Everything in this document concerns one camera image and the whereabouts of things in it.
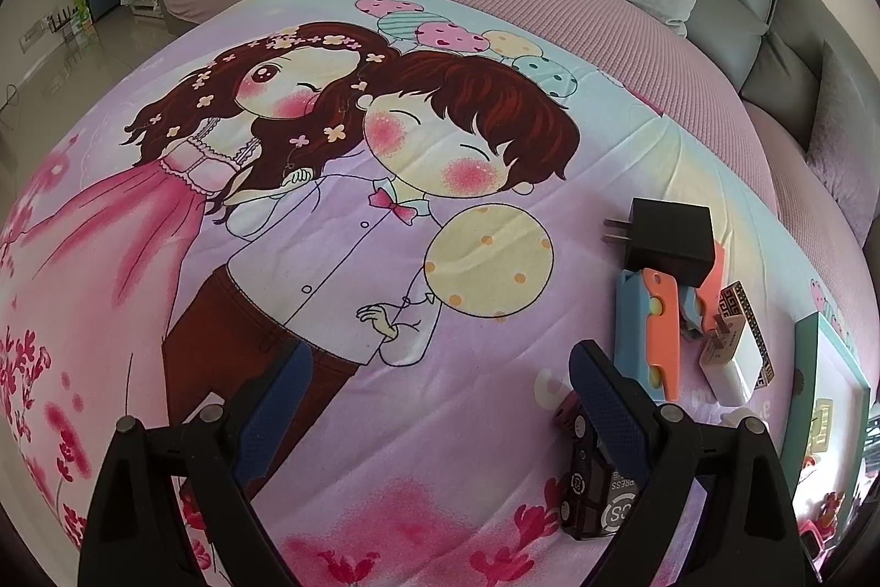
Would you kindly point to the pink puppy toy figure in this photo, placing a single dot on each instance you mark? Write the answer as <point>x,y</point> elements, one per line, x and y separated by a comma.
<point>825,518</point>

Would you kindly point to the blue orange toy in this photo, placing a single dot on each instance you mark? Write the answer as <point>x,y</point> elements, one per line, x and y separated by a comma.
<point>647,332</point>
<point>698,307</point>

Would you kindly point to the pink lighter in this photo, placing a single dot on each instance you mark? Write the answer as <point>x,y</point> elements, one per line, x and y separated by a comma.
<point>569,417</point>

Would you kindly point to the pink sofa cover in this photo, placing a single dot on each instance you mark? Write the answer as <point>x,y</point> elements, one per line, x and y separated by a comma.
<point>672,73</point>

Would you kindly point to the gold patterned lighter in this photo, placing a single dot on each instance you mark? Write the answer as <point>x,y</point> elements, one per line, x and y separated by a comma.
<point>734,304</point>

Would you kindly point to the teal shallow box tray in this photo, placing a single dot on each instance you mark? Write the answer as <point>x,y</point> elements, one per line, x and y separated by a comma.
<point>824,368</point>

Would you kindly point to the black power adapter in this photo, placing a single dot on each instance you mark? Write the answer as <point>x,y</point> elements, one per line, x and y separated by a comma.
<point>673,238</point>

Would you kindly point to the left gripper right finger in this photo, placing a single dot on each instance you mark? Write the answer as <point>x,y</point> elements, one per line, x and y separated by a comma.
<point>747,533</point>

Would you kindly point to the black toy express car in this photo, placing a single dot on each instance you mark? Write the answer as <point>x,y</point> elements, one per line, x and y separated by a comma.
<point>595,499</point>

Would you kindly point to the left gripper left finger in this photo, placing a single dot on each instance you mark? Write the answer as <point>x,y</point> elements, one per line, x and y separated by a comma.
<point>135,533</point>

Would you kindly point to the white charger plug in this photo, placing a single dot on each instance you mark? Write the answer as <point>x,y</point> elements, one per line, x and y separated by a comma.
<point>730,363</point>

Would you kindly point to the white plastic hair claw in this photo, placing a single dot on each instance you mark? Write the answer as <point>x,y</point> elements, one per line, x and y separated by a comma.
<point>820,426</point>

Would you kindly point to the purple grey cushion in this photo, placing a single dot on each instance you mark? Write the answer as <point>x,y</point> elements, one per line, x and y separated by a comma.
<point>843,150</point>

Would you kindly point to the cartoon printed bedsheet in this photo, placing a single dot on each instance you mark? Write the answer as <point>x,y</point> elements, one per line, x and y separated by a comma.
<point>415,189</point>

